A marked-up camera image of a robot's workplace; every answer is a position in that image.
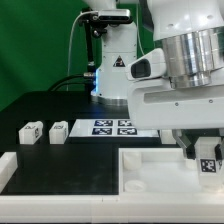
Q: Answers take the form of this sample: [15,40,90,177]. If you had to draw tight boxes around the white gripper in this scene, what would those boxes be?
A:
[128,75,224,159]

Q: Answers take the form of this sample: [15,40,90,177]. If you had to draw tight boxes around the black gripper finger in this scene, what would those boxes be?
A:
[215,138,224,161]

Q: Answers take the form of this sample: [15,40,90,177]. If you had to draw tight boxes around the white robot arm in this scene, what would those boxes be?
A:
[84,0,224,159]

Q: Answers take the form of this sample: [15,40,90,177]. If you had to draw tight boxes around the white board with AprilTags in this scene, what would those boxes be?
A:
[70,119,159,137]

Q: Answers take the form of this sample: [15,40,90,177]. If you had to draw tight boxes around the white U-shaped obstacle fence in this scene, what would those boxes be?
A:
[0,152,224,223]

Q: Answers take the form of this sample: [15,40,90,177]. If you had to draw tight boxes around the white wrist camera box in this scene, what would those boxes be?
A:
[125,48,167,81]

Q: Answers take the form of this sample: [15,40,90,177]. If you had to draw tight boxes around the silver camera on stand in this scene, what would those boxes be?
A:
[80,9,132,77]

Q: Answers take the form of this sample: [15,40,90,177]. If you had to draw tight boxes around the white cable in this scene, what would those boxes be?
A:
[66,12,84,92]

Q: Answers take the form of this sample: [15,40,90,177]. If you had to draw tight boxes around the white square tabletop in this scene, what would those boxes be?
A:
[119,148,224,194]

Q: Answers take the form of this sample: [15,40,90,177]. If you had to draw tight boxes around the black cables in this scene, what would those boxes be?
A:
[47,73,98,92]

